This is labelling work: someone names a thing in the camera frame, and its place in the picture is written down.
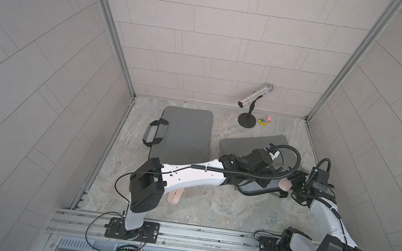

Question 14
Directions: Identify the grey laptop bag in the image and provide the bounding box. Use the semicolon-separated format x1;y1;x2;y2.
219;135;297;197
142;106;213;165

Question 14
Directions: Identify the pink computer mouse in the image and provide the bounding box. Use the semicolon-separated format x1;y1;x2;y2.
278;178;292;192
167;188;184;205

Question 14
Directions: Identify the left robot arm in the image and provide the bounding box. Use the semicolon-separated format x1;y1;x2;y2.
122;149;286;235

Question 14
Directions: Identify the pink yellow toy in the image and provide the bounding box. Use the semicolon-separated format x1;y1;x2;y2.
258;116;272;126

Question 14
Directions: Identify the black microphone stand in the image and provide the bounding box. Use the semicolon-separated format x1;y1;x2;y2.
238;95;262;128

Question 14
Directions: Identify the glitter microphone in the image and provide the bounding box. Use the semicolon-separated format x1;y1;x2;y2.
238;83;273;108

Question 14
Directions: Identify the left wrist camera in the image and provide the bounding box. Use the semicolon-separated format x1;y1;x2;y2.
266;145;283;160

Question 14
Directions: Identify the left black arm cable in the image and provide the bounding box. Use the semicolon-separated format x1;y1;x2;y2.
190;132;304;185

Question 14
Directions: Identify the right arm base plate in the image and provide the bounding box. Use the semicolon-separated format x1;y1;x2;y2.
258;236;280;251

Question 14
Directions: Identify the aluminium mounting rail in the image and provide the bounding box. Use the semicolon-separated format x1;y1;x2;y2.
45;202;366;251

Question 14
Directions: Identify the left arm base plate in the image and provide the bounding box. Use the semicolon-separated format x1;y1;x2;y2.
104;215;161;245

